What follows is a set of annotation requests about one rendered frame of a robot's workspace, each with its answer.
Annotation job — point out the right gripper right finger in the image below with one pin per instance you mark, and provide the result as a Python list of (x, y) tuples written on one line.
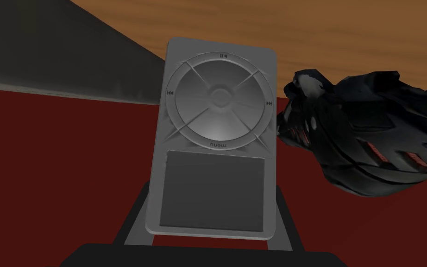
[(285, 233)]

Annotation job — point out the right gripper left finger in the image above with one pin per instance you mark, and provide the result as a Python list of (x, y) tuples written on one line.
[(132, 230)]

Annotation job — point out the grey music player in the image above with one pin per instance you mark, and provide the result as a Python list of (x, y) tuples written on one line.
[(213, 185)]

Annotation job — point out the red table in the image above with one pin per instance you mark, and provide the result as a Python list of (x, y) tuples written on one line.
[(50, 167)]

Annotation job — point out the black shoe with red marks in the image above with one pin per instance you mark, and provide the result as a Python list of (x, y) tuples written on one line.
[(361, 141)]

